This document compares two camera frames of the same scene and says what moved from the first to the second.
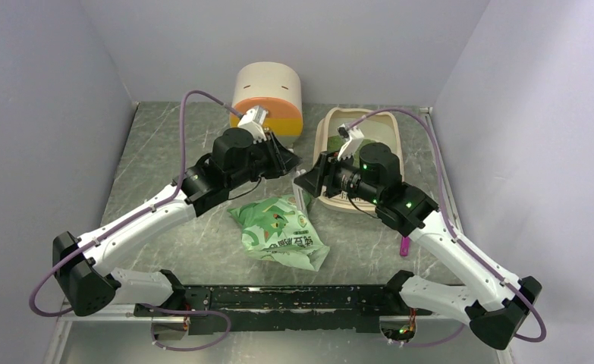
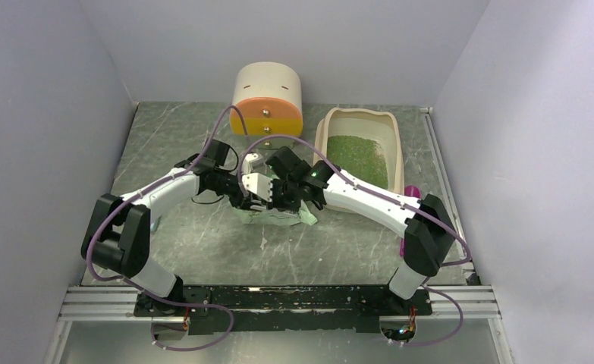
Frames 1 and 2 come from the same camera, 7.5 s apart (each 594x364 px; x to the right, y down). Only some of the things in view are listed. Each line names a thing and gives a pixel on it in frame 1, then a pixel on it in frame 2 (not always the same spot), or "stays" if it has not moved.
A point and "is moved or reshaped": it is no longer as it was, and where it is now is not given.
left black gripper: (282, 159) to (241, 202)
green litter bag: (278, 229) is moved or reshaped
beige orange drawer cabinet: (277, 87) stays
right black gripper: (327, 167) to (276, 203)
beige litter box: (381, 128) stays
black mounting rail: (263, 309) stays
